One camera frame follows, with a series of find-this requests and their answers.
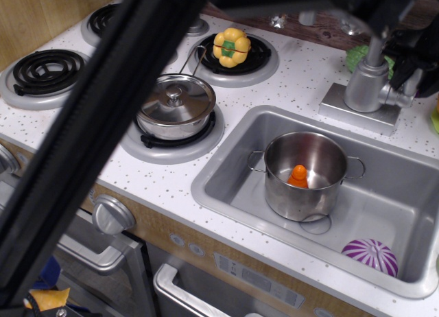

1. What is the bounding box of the blue object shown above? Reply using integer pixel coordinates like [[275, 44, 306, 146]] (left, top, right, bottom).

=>
[[32, 256, 61, 290]]

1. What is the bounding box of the hanging steel utensil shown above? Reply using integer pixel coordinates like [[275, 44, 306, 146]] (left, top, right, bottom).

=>
[[270, 14, 288, 30]]

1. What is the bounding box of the front left stove burner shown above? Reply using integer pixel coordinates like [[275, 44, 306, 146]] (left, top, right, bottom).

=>
[[1, 49, 90, 110]]

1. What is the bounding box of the silver oven front knob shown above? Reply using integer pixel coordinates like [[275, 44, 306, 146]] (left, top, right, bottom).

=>
[[92, 194, 136, 235]]

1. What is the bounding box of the yellow green toy vegetable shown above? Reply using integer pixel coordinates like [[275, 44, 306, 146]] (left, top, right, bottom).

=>
[[431, 99, 439, 134]]

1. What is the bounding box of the silver dishwasher door handle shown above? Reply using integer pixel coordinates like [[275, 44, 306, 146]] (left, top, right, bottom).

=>
[[153, 263, 228, 317]]

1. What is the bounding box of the silver oven door handle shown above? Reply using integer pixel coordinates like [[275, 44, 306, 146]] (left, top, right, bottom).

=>
[[57, 235, 126, 276]]

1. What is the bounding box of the orange toy carrot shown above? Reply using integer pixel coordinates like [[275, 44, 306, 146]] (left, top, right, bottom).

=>
[[287, 164, 308, 188]]

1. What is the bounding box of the silver toy faucet with lever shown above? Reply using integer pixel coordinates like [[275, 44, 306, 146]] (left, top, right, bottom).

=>
[[318, 35, 423, 136]]

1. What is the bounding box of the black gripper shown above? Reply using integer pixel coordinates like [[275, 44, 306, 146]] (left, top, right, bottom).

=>
[[383, 20, 438, 97]]

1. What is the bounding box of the purple striped toy onion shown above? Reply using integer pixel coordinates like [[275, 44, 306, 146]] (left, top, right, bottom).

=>
[[342, 239, 399, 277]]

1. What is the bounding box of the steel stock pot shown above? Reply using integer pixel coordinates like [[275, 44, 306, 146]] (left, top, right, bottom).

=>
[[248, 132, 350, 222]]

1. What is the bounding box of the front right stove burner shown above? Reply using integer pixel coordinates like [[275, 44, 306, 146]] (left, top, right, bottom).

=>
[[120, 106, 225, 165]]

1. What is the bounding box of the yellow cloth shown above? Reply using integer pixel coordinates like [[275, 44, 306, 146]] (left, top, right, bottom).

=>
[[29, 287, 70, 312]]

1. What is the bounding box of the back right stove burner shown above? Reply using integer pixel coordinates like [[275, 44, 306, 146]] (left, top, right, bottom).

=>
[[187, 28, 279, 88]]

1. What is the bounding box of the hanging steel ladle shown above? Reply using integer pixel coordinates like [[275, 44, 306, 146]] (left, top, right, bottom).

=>
[[340, 16, 368, 36]]

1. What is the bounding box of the grey stove top knob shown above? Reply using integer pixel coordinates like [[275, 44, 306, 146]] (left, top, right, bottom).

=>
[[167, 51, 178, 65], [186, 18, 209, 37]]

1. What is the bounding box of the yellow toy bell pepper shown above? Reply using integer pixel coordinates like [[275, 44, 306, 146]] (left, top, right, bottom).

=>
[[213, 27, 251, 69]]

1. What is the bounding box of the grey toy sink basin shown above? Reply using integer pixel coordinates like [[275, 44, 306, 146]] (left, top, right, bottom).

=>
[[191, 106, 438, 299]]

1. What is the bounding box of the silver oven knob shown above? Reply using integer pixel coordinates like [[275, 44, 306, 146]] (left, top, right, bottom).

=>
[[92, 194, 136, 235], [0, 145, 21, 174]]

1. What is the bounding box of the steel saucepan with lid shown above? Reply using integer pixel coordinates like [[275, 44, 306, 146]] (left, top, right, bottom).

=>
[[135, 45, 217, 141]]

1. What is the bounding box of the green toy lettuce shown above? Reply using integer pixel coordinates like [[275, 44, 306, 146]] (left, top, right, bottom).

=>
[[345, 45, 395, 80]]

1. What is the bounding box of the back left stove burner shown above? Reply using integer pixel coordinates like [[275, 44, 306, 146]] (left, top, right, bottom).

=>
[[80, 3, 119, 47]]

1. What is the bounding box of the silver left oven knob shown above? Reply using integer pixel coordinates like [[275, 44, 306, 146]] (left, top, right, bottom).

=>
[[0, 145, 21, 174]]

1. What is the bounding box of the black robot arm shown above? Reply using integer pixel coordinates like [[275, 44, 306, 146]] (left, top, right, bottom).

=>
[[1, 0, 415, 312]]

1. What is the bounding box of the stove burner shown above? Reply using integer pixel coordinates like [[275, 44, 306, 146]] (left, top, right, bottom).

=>
[[1, 49, 90, 110], [120, 106, 225, 165], [187, 28, 279, 88], [80, 3, 119, 47]]

